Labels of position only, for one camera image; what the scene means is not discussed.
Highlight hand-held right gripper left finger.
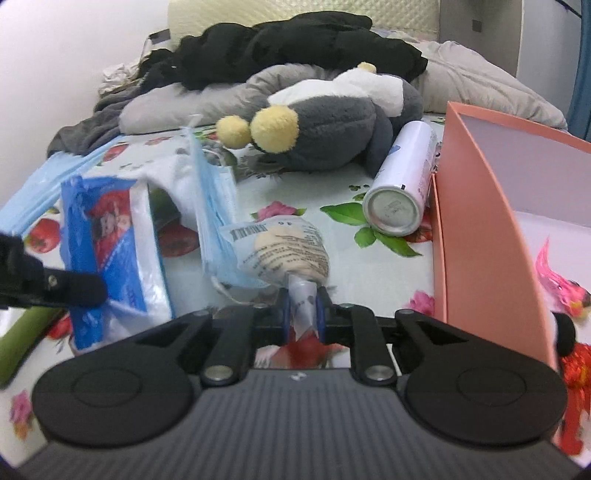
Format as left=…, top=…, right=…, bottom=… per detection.
left=134, top=287, right=293, bottom=387

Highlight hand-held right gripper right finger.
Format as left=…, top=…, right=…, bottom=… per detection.
left=316, top=286, right=467, bottom=387

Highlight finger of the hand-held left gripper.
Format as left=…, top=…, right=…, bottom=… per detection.
left=0, top=233, right=108, bottom=311

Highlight blue white tissue packet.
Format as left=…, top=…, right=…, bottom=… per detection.
left=60, top=175, right=174, bottom=349

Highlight clear packet with round bun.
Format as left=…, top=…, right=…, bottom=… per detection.
left=217, top=217, right=331, bottom=342

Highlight pink cardboard box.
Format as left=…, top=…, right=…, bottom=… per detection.
left=429, top=102, right=591, bottom=374

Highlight pink feathered toy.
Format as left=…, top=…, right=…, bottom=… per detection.
left=536, top=237, right=591, bottom=319

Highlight floral printed bed sheet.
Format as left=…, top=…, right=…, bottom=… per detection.
left=0, top=111, right=446, bottom=467

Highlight green plush roll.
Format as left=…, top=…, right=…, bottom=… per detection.
left=0, top=305, right=63, bottom=386

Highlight stack of blue face masks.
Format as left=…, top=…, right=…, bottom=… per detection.
left=0, top=150, right=123, bottom=236

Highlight single blue face mask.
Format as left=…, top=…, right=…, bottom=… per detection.
left=182, top=124, right=243, bottom=289

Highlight dark grey cloth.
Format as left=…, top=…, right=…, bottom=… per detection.
left=46, top=83, right=158, bottom=158

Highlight white spray can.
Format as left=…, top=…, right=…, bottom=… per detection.
left=361, top=120, right=438, bottom=238

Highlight grey white penguin plush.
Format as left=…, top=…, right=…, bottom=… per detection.
left=216, top=61, right=424, bottom=178

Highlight white crumpled garment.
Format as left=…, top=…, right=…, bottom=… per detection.
left=98, top=60, right=141, bottom=95

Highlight black garment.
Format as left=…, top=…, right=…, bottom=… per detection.
left=139, top=11, right=428, bottom=93

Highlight grey duvet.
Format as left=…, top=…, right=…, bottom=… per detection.
left=119, top=39, right=570, bottom=136

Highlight cream quilted headboard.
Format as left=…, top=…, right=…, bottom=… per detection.
left=166, top=0, right=439, bottom=35

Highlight blue curtain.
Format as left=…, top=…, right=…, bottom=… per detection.
left=567, top=60, right=591, bottom=141

